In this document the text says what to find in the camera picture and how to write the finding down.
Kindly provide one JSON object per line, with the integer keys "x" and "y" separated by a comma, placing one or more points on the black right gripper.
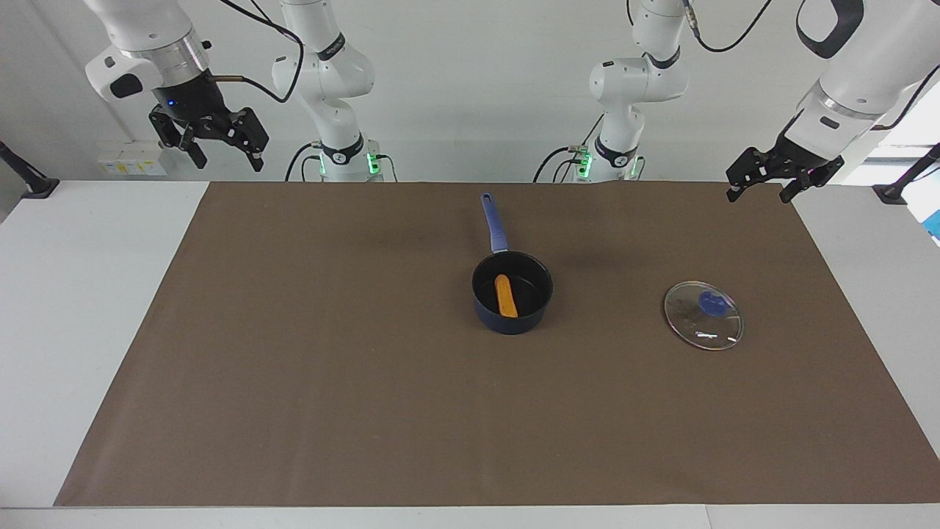
{"x": 191, "y": 103}

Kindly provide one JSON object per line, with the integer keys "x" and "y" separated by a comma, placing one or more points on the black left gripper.
{"x": 804, "y": 154}

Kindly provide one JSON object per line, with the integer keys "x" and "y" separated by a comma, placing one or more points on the glass lid with blue knob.
{"x": 703, "y": 316}

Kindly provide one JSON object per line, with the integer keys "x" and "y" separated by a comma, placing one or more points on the orange corn cob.
{"x": 507, "y": 297}

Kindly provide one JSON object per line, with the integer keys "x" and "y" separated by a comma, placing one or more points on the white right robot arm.
{"x": 323, "y": 73}

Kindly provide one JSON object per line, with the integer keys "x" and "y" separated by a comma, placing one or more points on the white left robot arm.
{"x": 631, "y": 81}

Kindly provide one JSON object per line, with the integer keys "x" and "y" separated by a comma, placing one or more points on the black clamp stand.
{"x": 896, "y": 191}
{"x": 37, "y": 184}

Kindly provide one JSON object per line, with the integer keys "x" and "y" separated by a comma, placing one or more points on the light blue object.
{"x": 935, "y": 224}

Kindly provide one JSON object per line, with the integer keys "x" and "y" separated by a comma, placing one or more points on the dark blue saucepan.
{"x": 532, "y": 290}

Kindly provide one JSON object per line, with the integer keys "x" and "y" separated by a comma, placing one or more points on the brown table mat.
{"x": 367, "y": 411}

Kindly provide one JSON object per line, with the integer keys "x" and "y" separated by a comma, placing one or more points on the white wall socket box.
{"x": 125, "y": 165}

